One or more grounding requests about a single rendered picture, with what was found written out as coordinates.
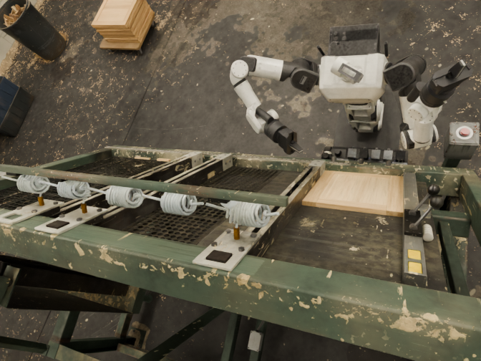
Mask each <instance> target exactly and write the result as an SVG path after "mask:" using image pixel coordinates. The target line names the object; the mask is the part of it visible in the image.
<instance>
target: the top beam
mask: <svg viewBox="0 0 481 361"><path fill-rule="evenodd" d="M53 219H55V218H50V217H46V216H39V215H36V216H33V217H31V218H28V219H26V220H24V221H21V222H18V223H15V224H13V225H10V224H7V223H0V251H2V252H5V253H8V254H13V255H16V256H21V257H24V258H28V259H32V260H35V261H40V262H43V263H46V264H51V265H55V266H59V267H62V268H65V269H70V270H73V271H78V272H81V273H84V274H89V275H92V276H97V277H100V278H103V279H108V280H111V281H116V282H119V283H122V284H127V285H130V286H134V287H138V288H141V289H146V290H149V291H152V292H157V293H160V294H165V295H168V296H172V297H176V298H179V299H184V300H187V301H190V302H195V303H198V304H203V305H206V306H209V307H214V308H217V309H222V310H225V311H228V312H233V313H236V314H241V315H244V316H247V317H252V318H255V319H260V320H263V321H266V322H271V323H274V324H279V325H282V326H285V327H290V328H293V329H298V330H301V331H304V332H309V333H312V334H317V335H320V336H323V337H328V338H331V339H334V340H339V341H342V342H347V343H350V344H353V345H358V346H361V347H366V348H369V349H372V350H377V351H380V352H385V353H388V354H391V355H396V356H399V357H404V358H407V359H410V360H415V361H481V299H478V298H474V297H467V296H463V295H459V294H452V293H448V292H441V291H437V290H433V289H425V288H421V287H414V286H410V285H406V284H399V283H395V282H390V281H384V280H380V279H372V278H369V277H364V276H357V275H353V274H346V273H342V272H337V271H331V270H326V269H320V268H316V267H311V266H304V265H300V264H293V263H288V262H284V261H278V260H273V259H267V258H262V257H258V256H251V255H247V254H246V255H245V256H244V257H243V258H242V259H241V261H240V262H239V263H238V265H237V266H236V267H235V268H234V269H233V270H232V271H225V270H221V269H215V268H211V267H208V266H201V265H198V264H193V260H194V259H195V258H196V257H197V256H198V255H199V254H200V253H201V252H202V251H204V250H205V249H206V248H207V247H205V246H198V245H194V244H187V243H183V242H179V241H171V240H167V239H160V238H156V237H152V236H145V235H141V234H134V233H130V232H126V231H118V230H114V229H110V228H103V227H99V226H92V225H88V224H83V223H82V224H80V225H78V226H76V227H74V228H72V229H70V230H68V231H66V232H64V233H62V234H60V235H57V234H51V233H47V232H43V231H38V230H35V229H34V228H35V227H37V226H39V225H42V224H43V223H46V222H48V221H51V220H53Z"/></svg>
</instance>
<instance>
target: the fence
mask: <svg viewBox="0 0 481 361"><path fill-rule="evenodd" d="M418 204H419V201H418V194H417V182H416V175H415V173H405V172H404V175H403V272H402V284H406V285H410V286H414V287H421V288H425V287H426V282H427V270H426V264H425V257H424V244H423V238H422V237H418V236H408V235H404V210H405V209H410V210H414V209H415V208H416V207H417V206H418ZM408 249H409V250H414V251H420V256H421V260H420V259H412V258H408ZM408 262H414V263H418V264H421V265H422V274H421V273H417V272H413V271H408Z"/></svg>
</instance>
